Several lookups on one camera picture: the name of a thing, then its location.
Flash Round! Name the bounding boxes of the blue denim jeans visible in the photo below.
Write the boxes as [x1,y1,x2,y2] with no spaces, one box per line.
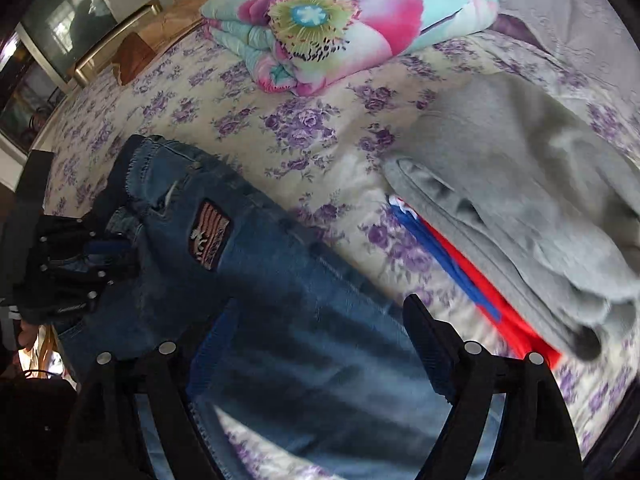
[55,136,449,479]

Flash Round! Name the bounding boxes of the folded red blue garment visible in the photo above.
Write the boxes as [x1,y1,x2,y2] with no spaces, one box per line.
[387,195,562,370]

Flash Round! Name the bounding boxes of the folded grey sweatpants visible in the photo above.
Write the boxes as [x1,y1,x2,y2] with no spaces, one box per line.
[382,73,639,362]

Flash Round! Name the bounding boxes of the wooden headboard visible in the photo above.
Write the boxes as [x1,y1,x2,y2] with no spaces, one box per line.
[68,0,206,88]

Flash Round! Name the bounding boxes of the purple floral bed sheet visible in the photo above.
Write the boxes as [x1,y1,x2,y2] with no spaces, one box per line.
[44,30,639,479]

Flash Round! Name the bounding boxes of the folded floral quilt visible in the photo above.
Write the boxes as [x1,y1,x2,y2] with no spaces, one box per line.
[201,0,499,96]

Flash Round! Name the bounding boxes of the grey lace bed cover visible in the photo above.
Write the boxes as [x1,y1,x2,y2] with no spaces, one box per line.
[491,0,639,105]

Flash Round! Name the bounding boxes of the window with white frame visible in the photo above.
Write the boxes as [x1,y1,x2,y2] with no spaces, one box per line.
[1,0,116,152]

